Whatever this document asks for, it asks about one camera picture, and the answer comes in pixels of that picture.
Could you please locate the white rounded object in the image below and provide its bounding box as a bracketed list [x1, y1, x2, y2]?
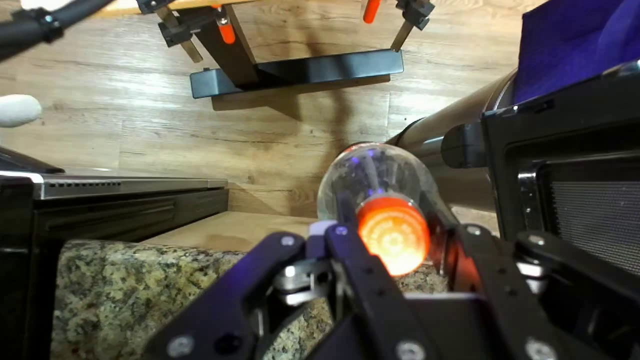
[0, 92, 45, 131]

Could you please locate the silver metal cylinder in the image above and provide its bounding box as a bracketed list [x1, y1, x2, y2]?
[386, 68, 518, 212]

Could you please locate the orange black bar clamp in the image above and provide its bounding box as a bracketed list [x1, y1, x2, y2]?
[361, 0, 436, 54]
[136, 0, 240, 66]

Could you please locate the coke bottle with orange cap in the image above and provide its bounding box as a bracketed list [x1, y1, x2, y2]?
[316, 139, 468, 279]

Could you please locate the black steel microwave oven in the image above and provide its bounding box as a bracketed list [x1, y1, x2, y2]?
[440, 58, 640, 360]

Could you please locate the purple cloth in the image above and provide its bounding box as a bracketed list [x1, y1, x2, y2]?
[512, 0, 640, 107]

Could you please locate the black stand pole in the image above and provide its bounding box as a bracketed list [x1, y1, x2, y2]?
[0, 0, 116, 65]

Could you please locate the black stove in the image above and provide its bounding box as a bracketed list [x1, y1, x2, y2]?
[0, 145, 232, 246]

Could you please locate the black metal stand base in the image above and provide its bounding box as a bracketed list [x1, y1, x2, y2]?
[189, 49, 407, 103]

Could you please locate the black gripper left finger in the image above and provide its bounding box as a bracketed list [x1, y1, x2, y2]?
[142, 221, 438, 360]

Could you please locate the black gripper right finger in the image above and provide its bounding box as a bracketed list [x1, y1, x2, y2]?
[458, 223, 640, 360]

